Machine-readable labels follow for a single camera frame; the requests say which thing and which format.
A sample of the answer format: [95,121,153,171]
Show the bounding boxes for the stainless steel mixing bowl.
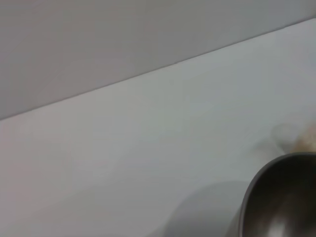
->
[237,152,316,237]

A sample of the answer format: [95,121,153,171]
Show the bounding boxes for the white rice grains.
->
[288,137,316,154]

